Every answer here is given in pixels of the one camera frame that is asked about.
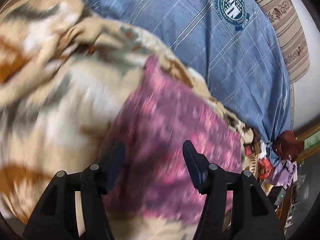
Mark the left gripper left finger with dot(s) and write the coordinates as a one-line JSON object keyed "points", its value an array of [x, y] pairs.
{"points": [[110, 166]]}

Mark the dark red cloth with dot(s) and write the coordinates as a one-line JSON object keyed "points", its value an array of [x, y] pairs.
{"points": [[287, 147]]}

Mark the striped beige bolster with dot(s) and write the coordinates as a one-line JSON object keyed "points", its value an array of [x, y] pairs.
{"points": [[290, 34]]}

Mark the purple floral garment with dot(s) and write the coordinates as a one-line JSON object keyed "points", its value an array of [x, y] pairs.
{"points": [[154, 122]]}

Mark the beige leaf-print fleece blanket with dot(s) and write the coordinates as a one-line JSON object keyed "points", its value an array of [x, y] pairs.
{"points": [[66, 73]]}

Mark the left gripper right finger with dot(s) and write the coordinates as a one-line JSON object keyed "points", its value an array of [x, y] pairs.
{"points": [[197, 164]]}

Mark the lilac cloth pile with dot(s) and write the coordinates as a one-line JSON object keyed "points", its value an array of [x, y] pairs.
{"points": [[283, 174]]}

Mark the red patterned cloth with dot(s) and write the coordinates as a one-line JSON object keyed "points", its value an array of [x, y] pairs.
{"points": [[264, 168]]}

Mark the blue plaid pillow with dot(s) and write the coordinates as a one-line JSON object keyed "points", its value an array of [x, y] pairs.
{"points": [[231, 43]]}

